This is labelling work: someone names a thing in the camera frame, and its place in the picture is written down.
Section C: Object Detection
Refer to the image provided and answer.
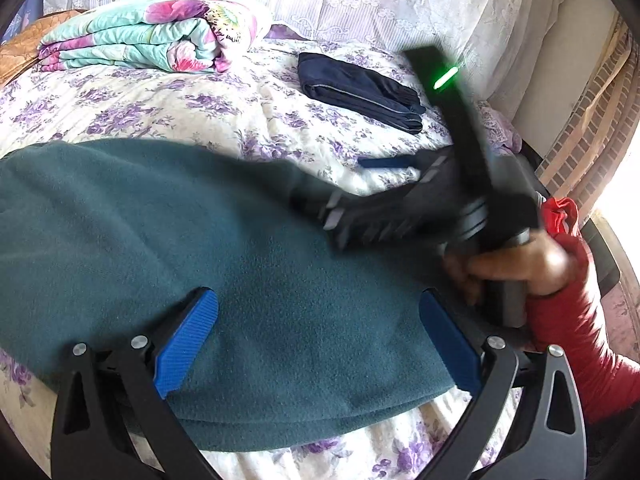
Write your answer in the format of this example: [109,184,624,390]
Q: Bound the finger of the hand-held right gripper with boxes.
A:
[289,180,408,253]
[357,149,451,186]

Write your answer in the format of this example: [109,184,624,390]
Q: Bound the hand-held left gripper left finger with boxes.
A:
[50,286,221,480]

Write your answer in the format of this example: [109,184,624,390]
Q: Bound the person's right hand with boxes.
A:
[444,236,572,307]

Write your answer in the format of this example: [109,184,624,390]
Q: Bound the person's right forearm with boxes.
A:
[525,240,640,427]

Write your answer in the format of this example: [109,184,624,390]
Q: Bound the folded black pants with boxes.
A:
[297,52,427,136]

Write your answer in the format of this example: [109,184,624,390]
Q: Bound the white lace cover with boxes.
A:
[42,0,568,111]

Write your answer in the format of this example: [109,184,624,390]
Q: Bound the folded floral teal blanket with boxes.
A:
[37,0,273,75]

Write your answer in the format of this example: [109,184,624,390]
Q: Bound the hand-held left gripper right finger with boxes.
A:
[419,287,588,480]

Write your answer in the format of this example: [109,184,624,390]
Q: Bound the green fleece pants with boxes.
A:
[0,139,481,453]

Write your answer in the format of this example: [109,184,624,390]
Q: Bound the orange quilted cushion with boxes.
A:
[0,10,83,86]

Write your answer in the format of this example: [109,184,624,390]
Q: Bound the purple floral pillow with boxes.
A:
[477,102,523,153]

